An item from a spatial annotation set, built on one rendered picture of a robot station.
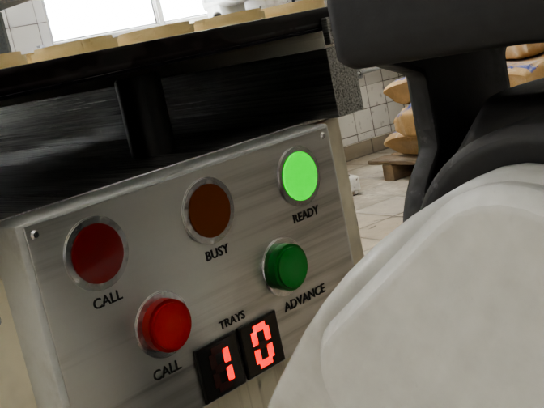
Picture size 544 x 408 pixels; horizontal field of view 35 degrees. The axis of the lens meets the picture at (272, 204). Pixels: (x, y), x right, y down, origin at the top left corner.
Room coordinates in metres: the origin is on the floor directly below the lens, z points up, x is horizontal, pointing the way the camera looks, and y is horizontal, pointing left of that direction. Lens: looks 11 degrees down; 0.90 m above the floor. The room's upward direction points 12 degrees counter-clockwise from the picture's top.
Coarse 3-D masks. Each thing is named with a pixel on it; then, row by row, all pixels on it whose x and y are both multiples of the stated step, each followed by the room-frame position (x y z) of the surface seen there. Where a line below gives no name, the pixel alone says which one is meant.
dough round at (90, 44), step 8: (80, 40) 0.49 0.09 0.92; (88, 40) 0.49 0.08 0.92; (96, 40) 0.49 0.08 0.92; (104, 40) 0.50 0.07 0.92; (112, 40) 0.50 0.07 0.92; (48, 48) 0.49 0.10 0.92; (56, 48) 0.49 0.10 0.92; (64, 48) 0.49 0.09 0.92; (72, 48) 0.49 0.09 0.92; (80, 48) 0.49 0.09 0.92; (88, 48) 0.49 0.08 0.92; (96, 48) 0.49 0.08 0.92; (104, 48) 0.50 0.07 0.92; (32, 56) 0.50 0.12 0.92; (40, 56) 0.49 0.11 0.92; (48, 56) 0.49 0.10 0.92; (56, 56) 0.49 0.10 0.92; (64, 56) 0.49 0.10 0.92
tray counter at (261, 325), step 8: (256, 328) 0.51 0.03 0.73; (264, 328) 0.51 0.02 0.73; (256, 336) 0.51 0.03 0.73; (256, 344) 0.51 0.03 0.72; (264, 344) 0.51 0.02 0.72; (272, 344) 0.52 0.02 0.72; (256, 352) 0.51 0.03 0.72; (272, 352) 0.52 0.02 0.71; (264, 360) 0.51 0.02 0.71; (272, 360) 0.51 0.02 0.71
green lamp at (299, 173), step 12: (300, 156) 0.56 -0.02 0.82; (288, 168) 0.55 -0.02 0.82; (300, 168) 0.55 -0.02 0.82; (312, 168) 0.56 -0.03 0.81; (288, 180) 0.55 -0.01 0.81; (300, 180) 0.55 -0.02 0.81; (312, 180) 0.56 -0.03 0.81; (288, 192) 0.54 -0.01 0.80; (300, 192) 0.55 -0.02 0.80; (312, 192) 0.56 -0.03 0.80
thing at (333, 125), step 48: (144, 96) 0.59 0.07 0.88; (96, 144) 0.79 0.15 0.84; (144, 144) 0.59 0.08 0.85; (192, 144) 0.62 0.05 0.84; (336, 144) 0.63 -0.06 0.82; (0, 192) 0.57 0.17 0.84; (48, 192) 0.52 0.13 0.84; (0, 288) 0.44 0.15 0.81; (0, 336) 0.44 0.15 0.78; (0, 384) 0.43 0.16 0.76
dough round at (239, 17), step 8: (256, 8) 0.59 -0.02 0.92; (216, 16) 0.58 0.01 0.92; (224, 16) 0.57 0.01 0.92; (232, 16) 0.57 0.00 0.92; (240, 16) 0.57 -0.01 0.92; (248, 16) 0.58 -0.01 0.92; (256, 16) 0.58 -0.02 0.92; (264, 16) 0.59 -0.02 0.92; (200, 24) 0.58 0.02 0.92; (208, 24) 0.58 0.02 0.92; (216, 24) 0.57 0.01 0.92; (224, 24) 0.57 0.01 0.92
